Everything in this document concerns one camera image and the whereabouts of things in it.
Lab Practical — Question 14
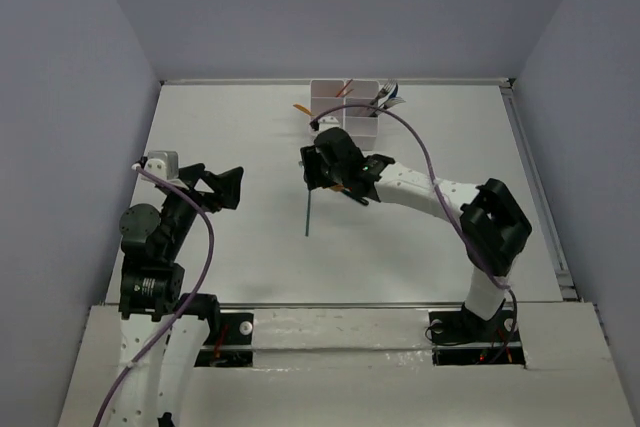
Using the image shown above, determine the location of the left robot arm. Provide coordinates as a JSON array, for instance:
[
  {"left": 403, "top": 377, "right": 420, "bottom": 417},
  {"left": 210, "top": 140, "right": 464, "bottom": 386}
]
[{"left": 94, "top": 152, "right": 244, "bottom": 426}]

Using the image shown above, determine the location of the silver fork pink handle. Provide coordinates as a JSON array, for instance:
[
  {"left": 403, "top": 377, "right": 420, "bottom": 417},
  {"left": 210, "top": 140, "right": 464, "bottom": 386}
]
[{"left": 370, "top": 79, "right": 398, "bottom": 106}]

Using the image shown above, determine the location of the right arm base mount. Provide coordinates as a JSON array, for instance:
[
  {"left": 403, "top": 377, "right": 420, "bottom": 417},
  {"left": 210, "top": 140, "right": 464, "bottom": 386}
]
[{"left": 425, "top": 309, "right": 526, "bottom": 367}]

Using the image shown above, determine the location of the teal chopstick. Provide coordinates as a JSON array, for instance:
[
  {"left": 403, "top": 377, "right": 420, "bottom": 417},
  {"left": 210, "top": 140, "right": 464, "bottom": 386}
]
[{"left": 304, "top": 190, "right": 312, "bottom": 237}]

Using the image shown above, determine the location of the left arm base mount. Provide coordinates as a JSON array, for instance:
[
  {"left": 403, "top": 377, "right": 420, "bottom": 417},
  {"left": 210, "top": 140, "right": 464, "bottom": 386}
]
[{"left": 163, "top": 303, "right": 254, "bottom": 368}]

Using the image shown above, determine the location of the silver fork teal handle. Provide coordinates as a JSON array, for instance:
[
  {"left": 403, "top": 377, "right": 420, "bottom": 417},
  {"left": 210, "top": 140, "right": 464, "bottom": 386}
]
[{"left": 381, "top": 97, "right": 405, "bottom": 110}]

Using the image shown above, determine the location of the white right organizer container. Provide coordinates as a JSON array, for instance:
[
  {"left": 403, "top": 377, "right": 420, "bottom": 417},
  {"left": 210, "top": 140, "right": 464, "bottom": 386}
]
[{"left": 343, "top": 80, "right": 380, "bottom": 151}]

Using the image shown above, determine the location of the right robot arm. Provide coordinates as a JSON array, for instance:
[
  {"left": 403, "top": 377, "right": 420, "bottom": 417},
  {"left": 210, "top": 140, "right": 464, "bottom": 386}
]
[{"left": 300, "top": 127, "right": 532, "bottom": 339}]

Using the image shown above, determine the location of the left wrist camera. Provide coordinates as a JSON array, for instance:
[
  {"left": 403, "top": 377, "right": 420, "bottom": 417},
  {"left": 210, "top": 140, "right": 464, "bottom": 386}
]
[{"left": 132, "top": 150, "right": 179, "bottom": 183}]

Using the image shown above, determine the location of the orange plastic knife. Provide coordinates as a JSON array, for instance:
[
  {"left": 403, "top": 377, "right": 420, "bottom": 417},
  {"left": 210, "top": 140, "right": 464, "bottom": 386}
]
[{"left": 293, "top": 103, "right": 313, "bottom": 116}]

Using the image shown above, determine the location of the blue metal fork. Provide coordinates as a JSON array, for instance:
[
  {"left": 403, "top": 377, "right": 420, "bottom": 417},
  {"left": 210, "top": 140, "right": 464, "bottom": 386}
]
[{"left": 387, "top": 84, "right": 405, "bottom": 105}]

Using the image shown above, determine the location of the red-orange chopstick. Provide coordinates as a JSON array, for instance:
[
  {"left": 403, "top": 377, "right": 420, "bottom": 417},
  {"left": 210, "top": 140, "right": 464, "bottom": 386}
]
[{"left": 335, "top": 79, "right": 353, "bottom": 98}]

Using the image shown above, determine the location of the gold knife green handle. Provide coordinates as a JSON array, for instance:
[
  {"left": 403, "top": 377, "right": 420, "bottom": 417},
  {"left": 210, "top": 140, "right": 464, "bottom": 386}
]
[{"left": 353, "top": 196, "right": 369, "bottom": 206}]

